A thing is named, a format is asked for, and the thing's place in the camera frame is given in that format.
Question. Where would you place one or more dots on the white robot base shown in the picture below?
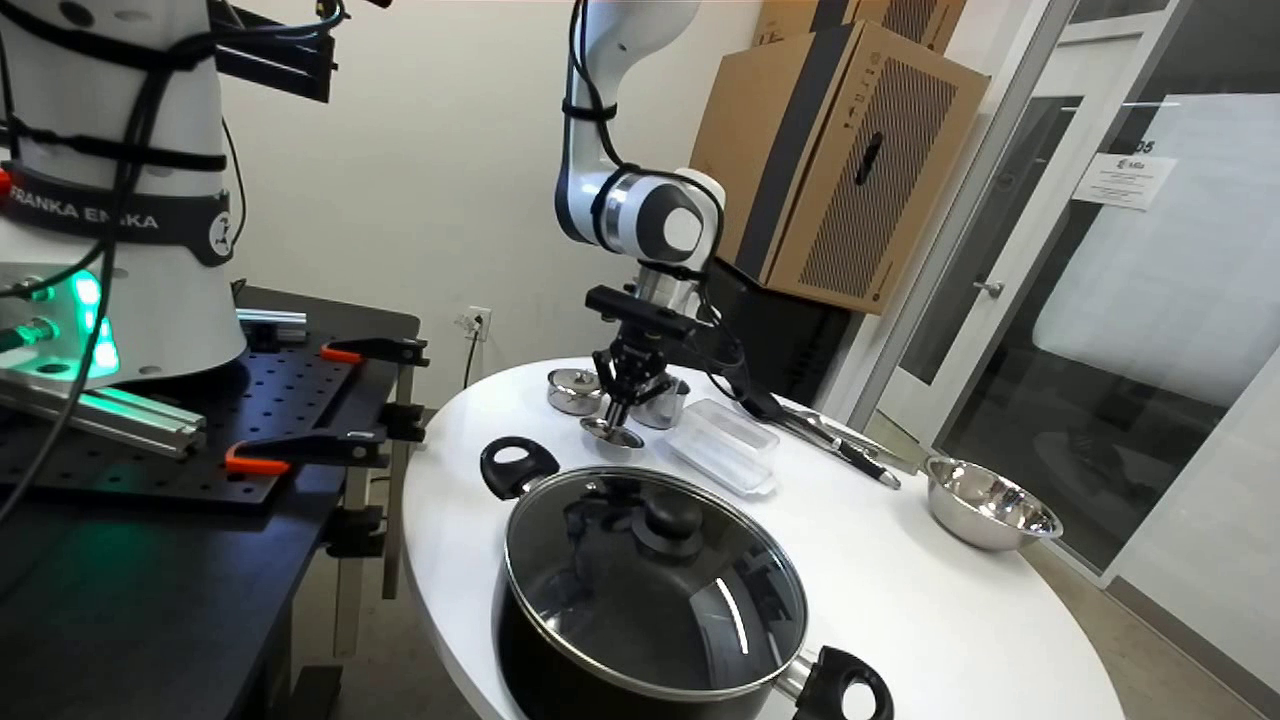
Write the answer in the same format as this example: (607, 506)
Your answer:
(105, 186)

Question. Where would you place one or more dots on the tall silver pot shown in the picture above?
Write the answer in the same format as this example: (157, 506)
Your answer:
(666, 406)

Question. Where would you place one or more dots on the white door sign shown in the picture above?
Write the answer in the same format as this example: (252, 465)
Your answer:
(1124, 180)

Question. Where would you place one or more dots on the silver lid with knob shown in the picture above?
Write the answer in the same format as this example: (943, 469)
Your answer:
(572, 378)
(611, 430)

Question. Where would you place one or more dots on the white wall outlet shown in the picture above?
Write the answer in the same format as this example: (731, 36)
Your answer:
(473, 321)

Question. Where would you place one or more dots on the black perforated mounting table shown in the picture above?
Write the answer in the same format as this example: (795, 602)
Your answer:
(147, 587)

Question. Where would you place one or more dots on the short silver pot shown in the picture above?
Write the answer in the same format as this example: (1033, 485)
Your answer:
(568, 396)

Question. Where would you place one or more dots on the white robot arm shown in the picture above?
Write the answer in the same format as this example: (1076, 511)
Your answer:
(640, 215)

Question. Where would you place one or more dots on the silver metal bowl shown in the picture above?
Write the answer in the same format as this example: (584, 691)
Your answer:
(992, 506)

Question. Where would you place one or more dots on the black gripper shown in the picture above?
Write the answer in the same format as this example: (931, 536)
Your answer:
(650, 358)

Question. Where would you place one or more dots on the large cardboard box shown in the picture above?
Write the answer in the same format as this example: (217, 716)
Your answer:
(854, 173)

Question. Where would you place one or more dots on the black cabinet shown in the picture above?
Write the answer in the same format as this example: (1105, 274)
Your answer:
(787, 342)

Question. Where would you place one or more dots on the aluminium rail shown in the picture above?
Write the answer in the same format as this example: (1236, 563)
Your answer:
(105, 410)

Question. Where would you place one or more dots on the black spatula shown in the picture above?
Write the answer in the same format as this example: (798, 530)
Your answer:
(860, 460)

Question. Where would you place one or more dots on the clear plastic container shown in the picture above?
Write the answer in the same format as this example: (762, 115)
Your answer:
(721, 454)

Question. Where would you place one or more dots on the glass lid with black knob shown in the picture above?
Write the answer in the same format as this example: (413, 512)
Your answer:
(654, 587)

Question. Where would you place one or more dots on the large black pot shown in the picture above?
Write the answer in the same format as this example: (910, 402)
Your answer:
(534, 667)

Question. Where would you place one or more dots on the small cardboard box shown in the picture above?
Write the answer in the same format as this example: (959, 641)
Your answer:
(867, 19)

